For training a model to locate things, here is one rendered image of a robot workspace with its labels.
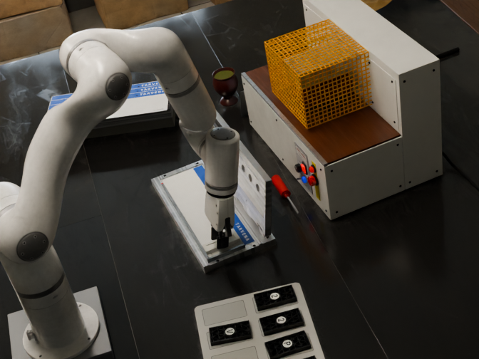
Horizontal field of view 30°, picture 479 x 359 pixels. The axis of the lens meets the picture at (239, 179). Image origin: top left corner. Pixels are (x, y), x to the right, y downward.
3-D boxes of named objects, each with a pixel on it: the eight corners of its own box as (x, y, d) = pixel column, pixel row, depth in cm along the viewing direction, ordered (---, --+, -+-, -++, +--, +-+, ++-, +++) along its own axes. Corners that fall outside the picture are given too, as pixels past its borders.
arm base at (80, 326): (29, 374, 211) (3, 321, 199) (19, 320, 225) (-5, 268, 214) (106, 346, 214) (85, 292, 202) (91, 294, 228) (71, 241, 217)
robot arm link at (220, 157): (197, 172, 227) (214, 191, 220) (197, 127, 220) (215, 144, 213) (227, 164, 231) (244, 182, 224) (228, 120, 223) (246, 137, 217)
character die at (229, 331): (209, 330, 215) (208, 328, 214) (249, 323, 215) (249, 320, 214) (211, 346, 211) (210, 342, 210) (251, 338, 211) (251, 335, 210)
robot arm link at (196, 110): (143, 71, 212) (192, 157, 232) (172, 100, 200) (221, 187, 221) (174, 50, 213) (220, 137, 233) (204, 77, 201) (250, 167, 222)
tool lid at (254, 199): (203, 102, 258) (209, 100, 258) (205, 157, 268) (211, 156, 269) (265, 181, 224) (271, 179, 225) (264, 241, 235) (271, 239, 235)
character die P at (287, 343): (264, 345, 209) (264, 342, 208) (304, 333, 210) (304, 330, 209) (270, 360, 205) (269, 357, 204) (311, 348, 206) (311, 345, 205)
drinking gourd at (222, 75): (220, 94, 300) (214, 66, 293) (244, 94, 297) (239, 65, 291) (213, 108, 294) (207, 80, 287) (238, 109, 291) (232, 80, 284)
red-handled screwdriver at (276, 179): (271, 183, 258) (269, 175, 256) (280, 180, 258) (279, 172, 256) (294, 219, 244) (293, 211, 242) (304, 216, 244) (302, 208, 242)
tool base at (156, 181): (152, 184, 266) (150, 175, 264) (216, 160, 271) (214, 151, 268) (204, 273, 232) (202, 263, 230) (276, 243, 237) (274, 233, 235)
